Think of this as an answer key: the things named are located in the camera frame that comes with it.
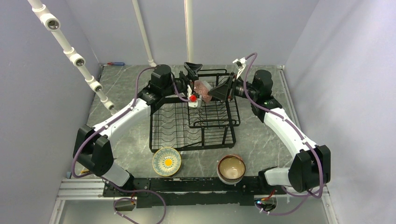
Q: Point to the black wire dish rack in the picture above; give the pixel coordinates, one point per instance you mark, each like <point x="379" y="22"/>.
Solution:
<point x="184" y="128"/>

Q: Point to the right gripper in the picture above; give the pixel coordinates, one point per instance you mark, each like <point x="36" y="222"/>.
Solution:
<point x="221" y="91"/>

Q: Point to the red blue screwdriver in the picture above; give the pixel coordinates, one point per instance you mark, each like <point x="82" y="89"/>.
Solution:
<point x="116" y="64"/>

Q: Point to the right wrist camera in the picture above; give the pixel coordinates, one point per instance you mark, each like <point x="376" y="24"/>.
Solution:
<point x="240" y="65"/>

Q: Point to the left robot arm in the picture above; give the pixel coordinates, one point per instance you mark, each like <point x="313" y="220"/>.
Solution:
<point x="93" y="146"/>

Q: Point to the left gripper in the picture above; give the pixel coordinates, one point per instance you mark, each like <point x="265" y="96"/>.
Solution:
<point x="192" y="69"/>

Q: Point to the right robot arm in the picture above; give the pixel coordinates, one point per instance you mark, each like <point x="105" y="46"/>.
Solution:
<point x="311" y="166"/>

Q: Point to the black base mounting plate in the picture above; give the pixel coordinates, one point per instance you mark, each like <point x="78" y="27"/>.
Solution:
<point x="239" y="194"/>

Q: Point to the brown glazed bowl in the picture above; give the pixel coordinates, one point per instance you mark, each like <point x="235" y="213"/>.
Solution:
<point x="231" y="169"/>

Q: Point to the red patterned bowl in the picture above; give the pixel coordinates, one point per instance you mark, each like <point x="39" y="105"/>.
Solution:
<point x="202" y="88"/>

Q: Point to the aluminium rail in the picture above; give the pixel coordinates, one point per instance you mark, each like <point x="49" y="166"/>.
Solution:
<point x="92" y="189"/>

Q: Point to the blue yellow patterned bowl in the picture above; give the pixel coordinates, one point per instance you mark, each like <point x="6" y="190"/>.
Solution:
<point x="166" y="161"/>

